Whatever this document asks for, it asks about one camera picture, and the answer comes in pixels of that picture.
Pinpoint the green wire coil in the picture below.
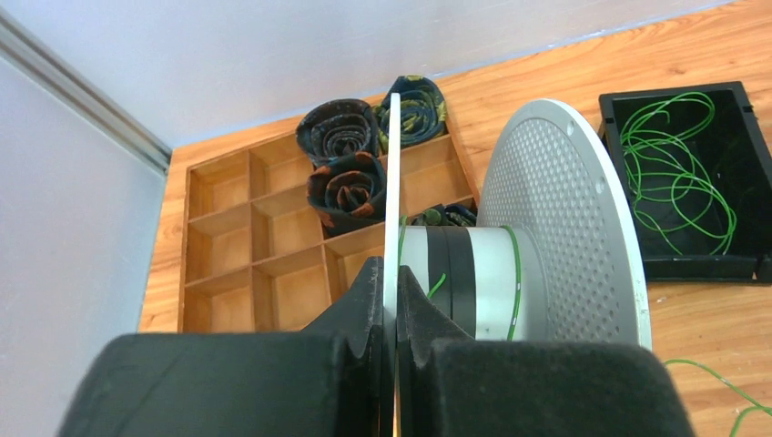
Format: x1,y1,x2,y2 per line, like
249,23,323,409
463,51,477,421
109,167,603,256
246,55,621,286
396,217,772,437

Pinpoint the dark patterned cloth roll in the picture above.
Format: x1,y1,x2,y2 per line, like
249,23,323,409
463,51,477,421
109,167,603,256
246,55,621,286
372,75,448,155

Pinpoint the aluminium frame rail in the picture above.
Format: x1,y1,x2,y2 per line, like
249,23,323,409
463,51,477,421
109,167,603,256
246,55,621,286
1,10,172,176

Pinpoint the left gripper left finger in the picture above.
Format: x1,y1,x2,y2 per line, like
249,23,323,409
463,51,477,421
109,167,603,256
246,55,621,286
58,257,385,436

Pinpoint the black plastic bin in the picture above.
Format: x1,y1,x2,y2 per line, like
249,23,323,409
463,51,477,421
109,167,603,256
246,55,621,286
599,81,771,284

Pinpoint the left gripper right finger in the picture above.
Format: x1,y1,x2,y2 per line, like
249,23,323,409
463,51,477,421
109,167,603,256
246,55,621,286
397,267,693,436

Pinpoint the wooden compartment tray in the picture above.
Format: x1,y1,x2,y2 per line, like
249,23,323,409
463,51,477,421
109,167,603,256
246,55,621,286
178,117,482,334

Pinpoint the black item in tray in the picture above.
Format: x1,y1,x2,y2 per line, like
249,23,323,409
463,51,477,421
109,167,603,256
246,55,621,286
307,151,387,237

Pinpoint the dark cloth roll in tray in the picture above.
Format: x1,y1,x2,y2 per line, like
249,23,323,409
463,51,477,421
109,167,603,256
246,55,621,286
409,203,477,227

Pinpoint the green wire in black bin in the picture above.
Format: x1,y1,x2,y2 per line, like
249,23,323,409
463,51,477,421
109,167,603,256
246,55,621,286
619,91,738,257

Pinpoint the grey filament spool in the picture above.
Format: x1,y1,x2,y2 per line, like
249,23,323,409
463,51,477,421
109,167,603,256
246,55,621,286
382,99,652,436

